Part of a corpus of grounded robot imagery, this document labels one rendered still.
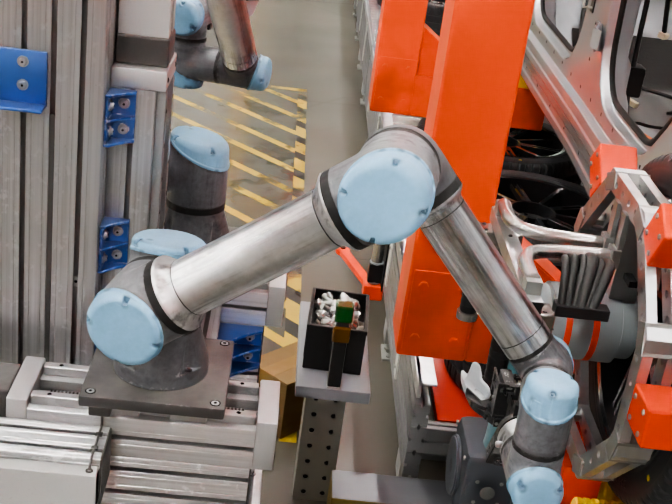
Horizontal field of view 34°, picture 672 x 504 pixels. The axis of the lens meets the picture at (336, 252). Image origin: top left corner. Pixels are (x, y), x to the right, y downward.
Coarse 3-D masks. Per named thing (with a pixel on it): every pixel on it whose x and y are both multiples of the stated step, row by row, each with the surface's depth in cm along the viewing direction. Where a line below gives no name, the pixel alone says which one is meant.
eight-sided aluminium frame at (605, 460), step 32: (608, 192) 208; (640, 192) 202; (576, 224) 226; (608, 224) 221; (640, 224) 186; (640, 256) 185; (640, 288) 183; (640, 320) 182; (640, 352) 179; (576, 416) 223; (576, 448) 210; (608, 448) 190; (640, 448) 186; (608, 480) 206
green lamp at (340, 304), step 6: (336, 300) 246; (342, 300) 246; (336, 306) 243; (342, 306) 243; (348, 306) 243; (336, 312) 243; (342, 312) 243; (348, 312) 243; (336, 318) 244; (342, 318) 244; (348, 318) 244
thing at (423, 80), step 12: (432, 36) 421; (432, 48) 423; (420, 60) 425; (432, 60) 425; (420, 72) 427; (432, 72) 427; (420, 84) 427; (420, 96) 429; (516, 96) 429; (528, 96) 429; (420, 108) 431; (516, 108) 431; (528, 108) 431; (516, 120) 433; (528, 120) 433; (540, 120) 433
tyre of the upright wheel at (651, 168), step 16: (656, 160) 208; (656, 176) 207; (592, 368) 233; (592, 384) 232; (592, 400) 231; (656, 464) 190; (624, 480) 205; (640, 480) 197; (656, 480) 189; (624, 496) 204; (640, 496) 196; (656, 496) 191
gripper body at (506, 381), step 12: (504, 372) 175; (492, 384) 177; (504, 384) 171; (516, 384) 172; (492, 396) 176; (504, 396) 172; (516, 396) 172; (492, 408) 174; (504, 408) 173; (516, 408) 166; (492, 420) 175; (504, 420) 167
